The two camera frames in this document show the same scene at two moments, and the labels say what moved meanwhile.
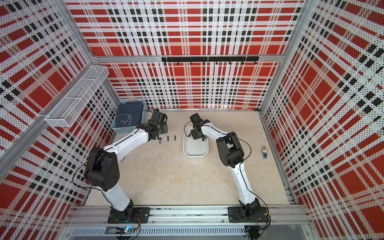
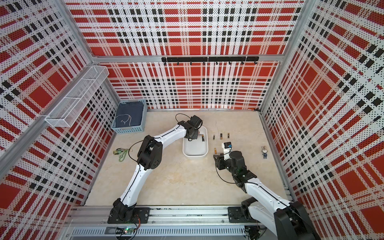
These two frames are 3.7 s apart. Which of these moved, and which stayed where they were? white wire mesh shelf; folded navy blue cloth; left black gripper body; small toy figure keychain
Moved: left black gripper body
Stayed: folded navy blue cloth; small toy figure keychain; white wire mesh shelf
